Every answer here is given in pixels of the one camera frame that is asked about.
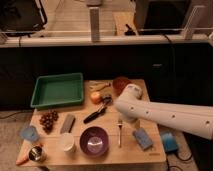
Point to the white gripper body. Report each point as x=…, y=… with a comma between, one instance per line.
x=135, y=125

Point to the silver metal fork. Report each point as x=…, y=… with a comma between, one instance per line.
x=120, y=124

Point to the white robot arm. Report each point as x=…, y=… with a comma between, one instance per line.
x=196, y=120

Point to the blue sponge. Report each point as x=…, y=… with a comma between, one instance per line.
x=143, y=138

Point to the blue device on floor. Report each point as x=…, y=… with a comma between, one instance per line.
x=169, y=142

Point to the brown wooden bowl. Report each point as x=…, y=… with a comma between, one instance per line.
x=119, y=84

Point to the purple bowl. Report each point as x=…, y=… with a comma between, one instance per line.
x=94, y=141

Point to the orange apple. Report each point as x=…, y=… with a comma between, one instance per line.
x=95, y=97

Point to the yellow banana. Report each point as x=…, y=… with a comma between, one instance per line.
x=97, y=85

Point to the grey sponge block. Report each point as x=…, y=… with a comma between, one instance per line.
x=67, y=124

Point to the white cup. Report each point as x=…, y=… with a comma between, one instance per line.
x=67, y=143

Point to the green plastic tray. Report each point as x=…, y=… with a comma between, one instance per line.
x=58, y=91

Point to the bunch of red grapes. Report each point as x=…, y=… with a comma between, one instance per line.
x=47, y=121

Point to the wooden board background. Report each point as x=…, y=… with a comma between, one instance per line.
x=124, y=23

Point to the black monitor right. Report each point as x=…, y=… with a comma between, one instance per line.
x=154, y=17

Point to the black monitor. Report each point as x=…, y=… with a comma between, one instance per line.
x=21, y=17
x=154, y=17

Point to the blue plastic cup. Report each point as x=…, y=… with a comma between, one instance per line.
x=30, y=134

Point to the orange carrot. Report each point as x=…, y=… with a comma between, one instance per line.
x=25, y=158

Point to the black monitor left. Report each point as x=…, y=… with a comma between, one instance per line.
x=21, y=17

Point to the black handled peeler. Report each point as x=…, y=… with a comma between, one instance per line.
x=106, y=100

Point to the white angled bracket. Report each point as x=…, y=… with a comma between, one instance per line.
x=192, y=22

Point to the white vertical post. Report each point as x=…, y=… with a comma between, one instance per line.
x=94, y=24

